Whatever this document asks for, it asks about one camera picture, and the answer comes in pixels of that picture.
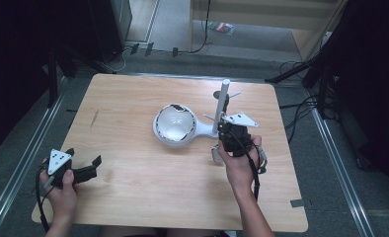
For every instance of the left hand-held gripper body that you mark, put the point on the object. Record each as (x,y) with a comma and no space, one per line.
(58,161)

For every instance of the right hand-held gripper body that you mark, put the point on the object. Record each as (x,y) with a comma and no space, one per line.
(235,136)

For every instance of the white key stand with bowl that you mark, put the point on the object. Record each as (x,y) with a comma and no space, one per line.
(199,127)

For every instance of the person's right hand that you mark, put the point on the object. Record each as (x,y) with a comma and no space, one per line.
(240,171)

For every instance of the person's left hand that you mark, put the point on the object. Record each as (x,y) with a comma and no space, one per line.
(62,199)

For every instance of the black tripod leg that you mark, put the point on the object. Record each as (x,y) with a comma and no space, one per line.
(291,70)

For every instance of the grey tape strip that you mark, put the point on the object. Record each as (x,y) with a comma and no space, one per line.
(297,203)

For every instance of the colourful packet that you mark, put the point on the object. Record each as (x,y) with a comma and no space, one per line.
(221,27)

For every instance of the dark cabinet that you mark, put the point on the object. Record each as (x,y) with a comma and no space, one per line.
(110,26)

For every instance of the metal floor rail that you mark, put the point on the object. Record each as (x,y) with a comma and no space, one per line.
(344,177)
(21,158)

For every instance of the wooden shelf frame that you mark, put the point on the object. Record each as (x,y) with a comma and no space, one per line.
(248,19)

